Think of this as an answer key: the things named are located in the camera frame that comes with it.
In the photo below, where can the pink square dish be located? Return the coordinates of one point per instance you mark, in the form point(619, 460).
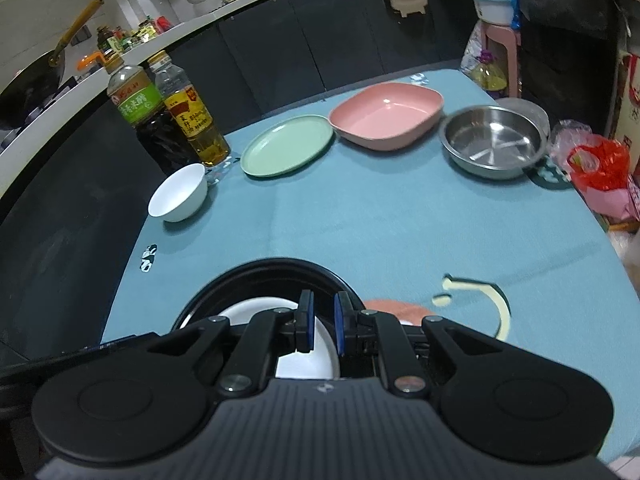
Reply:
point(387, 117)

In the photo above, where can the red gift bag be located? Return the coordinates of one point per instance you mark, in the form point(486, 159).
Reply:
point(624, 122)

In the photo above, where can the red plastic bag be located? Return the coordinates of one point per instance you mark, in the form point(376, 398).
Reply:
point(603, 166)

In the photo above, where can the black wok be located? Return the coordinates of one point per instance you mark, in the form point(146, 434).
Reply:
point(32, 86)

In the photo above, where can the pink plastic stool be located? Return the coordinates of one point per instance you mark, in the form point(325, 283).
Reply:
point(504, 42)

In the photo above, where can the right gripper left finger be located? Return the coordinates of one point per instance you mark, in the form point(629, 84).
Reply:
point(241, 358)

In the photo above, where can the large oil jug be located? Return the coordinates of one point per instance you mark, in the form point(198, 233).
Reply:
point(489, 76)

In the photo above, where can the black plastic bowl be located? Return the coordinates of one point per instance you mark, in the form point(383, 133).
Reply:
point(284, 278)

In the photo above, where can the stainless steel bowl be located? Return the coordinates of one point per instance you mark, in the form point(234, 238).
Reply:
point(492, 142)

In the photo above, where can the green plate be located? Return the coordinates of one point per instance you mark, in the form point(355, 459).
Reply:
point(287, 146)

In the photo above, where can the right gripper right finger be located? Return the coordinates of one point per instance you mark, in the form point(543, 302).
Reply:
point(424, 360)

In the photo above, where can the dark vinegar bottle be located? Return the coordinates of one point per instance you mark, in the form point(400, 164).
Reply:
point(139, 102)

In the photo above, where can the small white bowl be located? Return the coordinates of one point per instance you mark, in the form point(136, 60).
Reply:
point(180, 195)

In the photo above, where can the black mesh rack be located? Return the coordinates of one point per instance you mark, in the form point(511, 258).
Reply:
point(568, 58)

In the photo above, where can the white blue lidded pot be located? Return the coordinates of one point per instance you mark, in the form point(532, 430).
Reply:
point(495, 12)

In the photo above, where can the blue tablecloth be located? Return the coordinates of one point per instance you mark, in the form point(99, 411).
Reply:
point(392, 225)

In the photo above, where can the clear plastic container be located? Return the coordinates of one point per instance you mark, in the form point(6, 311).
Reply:
point(530, 110)

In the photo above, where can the yellow oil bottle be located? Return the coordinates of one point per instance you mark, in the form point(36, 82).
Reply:
point(189, 110)

